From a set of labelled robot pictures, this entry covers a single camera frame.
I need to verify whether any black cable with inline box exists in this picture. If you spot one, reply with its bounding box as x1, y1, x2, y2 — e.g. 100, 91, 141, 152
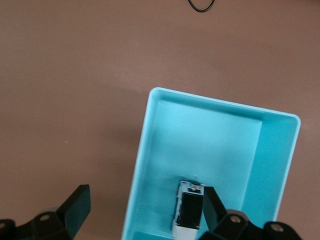
187, 0, 216, 13

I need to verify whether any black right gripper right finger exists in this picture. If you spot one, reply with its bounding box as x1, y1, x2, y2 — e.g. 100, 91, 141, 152
199, 186, 301, 240

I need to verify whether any white jeep toy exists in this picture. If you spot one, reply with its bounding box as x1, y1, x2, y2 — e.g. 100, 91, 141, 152
171, 179, 207, 240

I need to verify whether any cyan plastic bin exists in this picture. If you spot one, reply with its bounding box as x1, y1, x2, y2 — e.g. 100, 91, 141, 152
121, 86, 302, 240

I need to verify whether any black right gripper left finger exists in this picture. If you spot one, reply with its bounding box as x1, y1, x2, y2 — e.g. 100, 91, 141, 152
0, 184, 91, 240

